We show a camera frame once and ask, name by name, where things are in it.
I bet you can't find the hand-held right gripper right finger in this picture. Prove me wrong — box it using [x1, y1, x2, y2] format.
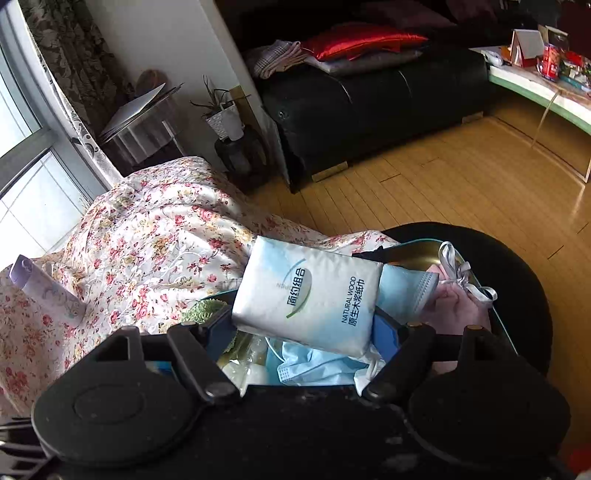
[360, 309, 520, 402]

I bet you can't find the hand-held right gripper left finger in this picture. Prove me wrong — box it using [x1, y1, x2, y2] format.
[85, 305, 241, 404]

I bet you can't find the green textured cloth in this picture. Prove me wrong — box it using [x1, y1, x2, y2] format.
[180, 299, 229, 326]

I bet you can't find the grey-blue face mask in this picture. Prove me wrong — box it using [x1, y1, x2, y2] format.
[376, 263, 441, 326]

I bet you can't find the light blue face mask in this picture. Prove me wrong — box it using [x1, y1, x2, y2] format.
[265, 339, 384, 391]

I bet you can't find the pink cloth pouch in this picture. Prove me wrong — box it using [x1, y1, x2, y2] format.
[425, 263, 492, 374]

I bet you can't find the white tissue pack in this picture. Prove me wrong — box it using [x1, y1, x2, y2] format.
[231, 235, 384, 358]

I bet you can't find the teal metal tin box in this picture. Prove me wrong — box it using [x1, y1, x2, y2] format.
[182, 237, 506, 370]

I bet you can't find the white satin ribbon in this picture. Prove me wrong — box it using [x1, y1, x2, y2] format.
[436, 241, 498, 303]

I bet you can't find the floral bedspread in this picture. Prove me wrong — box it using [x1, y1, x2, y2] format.
[0, 154, 402, 416]

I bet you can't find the black round stool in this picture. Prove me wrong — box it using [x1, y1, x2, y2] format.
[381, 222, 555, 384]

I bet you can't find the purple thermos bottle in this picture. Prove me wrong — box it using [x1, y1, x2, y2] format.
[9, 254, 88, 326]

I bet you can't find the dark vase stand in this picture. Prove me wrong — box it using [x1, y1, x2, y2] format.
[215, 127, 269, 190]

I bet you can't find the grey leaning panel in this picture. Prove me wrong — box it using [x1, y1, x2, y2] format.
[263, 115, 291, 185]

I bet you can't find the round metal side table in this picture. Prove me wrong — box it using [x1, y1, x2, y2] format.
[99, 99, 190, 167]

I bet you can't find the potted plant white pot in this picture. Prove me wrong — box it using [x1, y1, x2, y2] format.
[191, 76, 252, 141]

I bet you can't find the black leather sofa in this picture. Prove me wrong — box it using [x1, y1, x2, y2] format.
[217, 0, 497, 195]

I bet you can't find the white papers stack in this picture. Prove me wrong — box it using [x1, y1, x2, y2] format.
[97, 83, 185, 141]

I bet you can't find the grey cushion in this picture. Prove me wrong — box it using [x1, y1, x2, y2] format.
[314, 48, 423, 77]

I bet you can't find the folded plaid cloth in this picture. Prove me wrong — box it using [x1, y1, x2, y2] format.
[245, 39, 310, 79]

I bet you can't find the pale green coffee table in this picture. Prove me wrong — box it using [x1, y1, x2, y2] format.
[468, 44, 591, 183]

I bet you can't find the red satin cushion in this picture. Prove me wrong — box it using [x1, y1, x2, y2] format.
[300, 22, 430, 62]

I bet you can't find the patterned sheer curtain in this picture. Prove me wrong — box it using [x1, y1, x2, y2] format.
[18, 0, 134, 176]

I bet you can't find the white folded card box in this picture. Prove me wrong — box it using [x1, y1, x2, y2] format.
[509, 29, 546, 68]

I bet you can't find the window frame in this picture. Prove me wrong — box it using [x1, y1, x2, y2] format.
[0, 0, 109, 199]

